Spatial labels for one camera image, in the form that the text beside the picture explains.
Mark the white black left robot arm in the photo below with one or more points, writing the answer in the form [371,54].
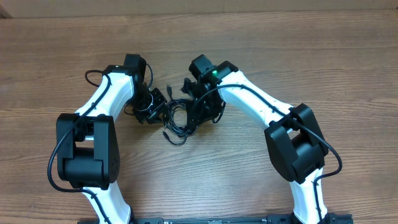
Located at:
[86,157]

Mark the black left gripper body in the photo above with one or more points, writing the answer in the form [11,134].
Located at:
[148,106]

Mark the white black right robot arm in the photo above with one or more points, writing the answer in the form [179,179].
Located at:
[295,143]

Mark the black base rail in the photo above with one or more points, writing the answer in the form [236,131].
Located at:
[217,220]

